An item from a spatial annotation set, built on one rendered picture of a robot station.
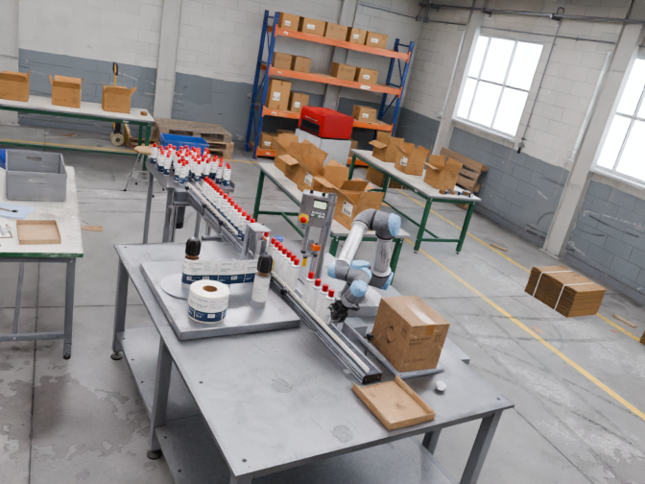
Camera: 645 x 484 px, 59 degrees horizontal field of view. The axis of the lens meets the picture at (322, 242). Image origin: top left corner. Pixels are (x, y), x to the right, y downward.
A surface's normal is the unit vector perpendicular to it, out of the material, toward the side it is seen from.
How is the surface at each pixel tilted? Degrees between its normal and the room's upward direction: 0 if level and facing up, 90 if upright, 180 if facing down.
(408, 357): 90
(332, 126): 90
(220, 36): 90
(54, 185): 90
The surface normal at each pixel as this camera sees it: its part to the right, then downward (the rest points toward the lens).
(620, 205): -0.90, -0.03
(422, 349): 0.43, 0.39
